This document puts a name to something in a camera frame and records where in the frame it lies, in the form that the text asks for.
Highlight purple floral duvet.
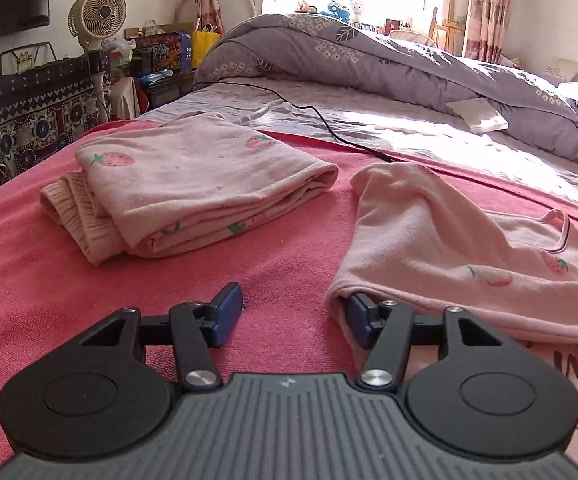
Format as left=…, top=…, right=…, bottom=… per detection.
left=194, top=12, right=578, bottom=173

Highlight thin black cable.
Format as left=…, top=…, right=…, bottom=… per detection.
left=194, top=81, right=395, bottom=162

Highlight pink blanket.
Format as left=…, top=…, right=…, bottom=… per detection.
left=0, top=120, right=578, bottom=461

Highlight colourful printed box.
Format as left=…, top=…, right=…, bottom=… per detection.
left=134, top=32, right=192, bottom=76

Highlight pink strawberry shirt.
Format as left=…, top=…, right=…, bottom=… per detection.
left=324, top=162, right=578, bottom=346

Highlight light striped bed sheet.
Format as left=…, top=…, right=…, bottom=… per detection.
left=134, top=77, right=578, bottom=211

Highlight yellow paper bag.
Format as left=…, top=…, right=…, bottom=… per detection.
left=191, top=30, right=221, bottom=68

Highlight pink hula hoop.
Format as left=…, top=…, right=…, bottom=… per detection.
left=175, top=0, right=261, bottom=32

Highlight black wire rack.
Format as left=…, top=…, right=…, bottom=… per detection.
left=0, top=42, right=58, bottom=78

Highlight beige standing fan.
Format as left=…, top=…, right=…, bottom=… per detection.
left=67, top=0, right=128, bottom=123

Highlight dark patterned cloth cover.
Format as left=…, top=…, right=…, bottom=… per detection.
left=0, top=55, right=112, bottom=181

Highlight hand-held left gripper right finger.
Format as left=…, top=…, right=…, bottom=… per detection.
left=346, top=294, right=504, bottom=394

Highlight white book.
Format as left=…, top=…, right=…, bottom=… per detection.
left=445, top=98, right=510, bottom=135

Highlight folded pink strawberry pants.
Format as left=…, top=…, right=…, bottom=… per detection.
left=39, top=111, right=339, bottom=266

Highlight blue plush toy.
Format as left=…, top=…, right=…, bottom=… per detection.
left=319, top=0, right=354, bottom=21

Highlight white plastic bag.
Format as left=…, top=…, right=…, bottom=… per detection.
left=101, top=35, right=137, bottom=63

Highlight wooden easel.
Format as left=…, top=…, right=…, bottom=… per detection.
left=429, top=0, right=470, bottom=53

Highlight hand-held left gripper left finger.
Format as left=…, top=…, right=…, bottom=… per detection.
left=80, top=282, right=245, bottom=392

